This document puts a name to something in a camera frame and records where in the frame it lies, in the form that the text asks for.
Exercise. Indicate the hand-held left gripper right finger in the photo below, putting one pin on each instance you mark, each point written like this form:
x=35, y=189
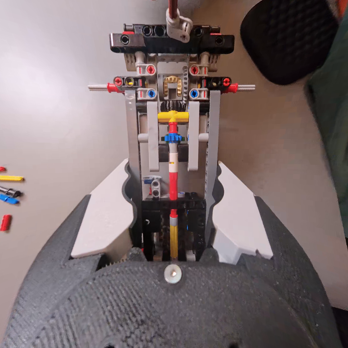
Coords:
x=239, y=217

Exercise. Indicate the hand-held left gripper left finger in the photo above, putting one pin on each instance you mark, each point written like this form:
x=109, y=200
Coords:
x=106, y=214

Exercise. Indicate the lego car chassis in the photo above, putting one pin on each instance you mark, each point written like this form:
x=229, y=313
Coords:
x=152, y=141

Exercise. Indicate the pile of lego pins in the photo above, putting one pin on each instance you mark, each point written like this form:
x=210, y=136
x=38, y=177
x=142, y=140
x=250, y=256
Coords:
x=11, y=178

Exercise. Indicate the brown lego axle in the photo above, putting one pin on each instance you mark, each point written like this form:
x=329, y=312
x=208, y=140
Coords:
x=173, y=6

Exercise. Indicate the black lego beam subassembly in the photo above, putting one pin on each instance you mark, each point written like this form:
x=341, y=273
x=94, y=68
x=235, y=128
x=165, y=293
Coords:
x=163, y=45

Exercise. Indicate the person's right forearm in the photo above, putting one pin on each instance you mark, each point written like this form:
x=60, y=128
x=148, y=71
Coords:
x=331, y=122

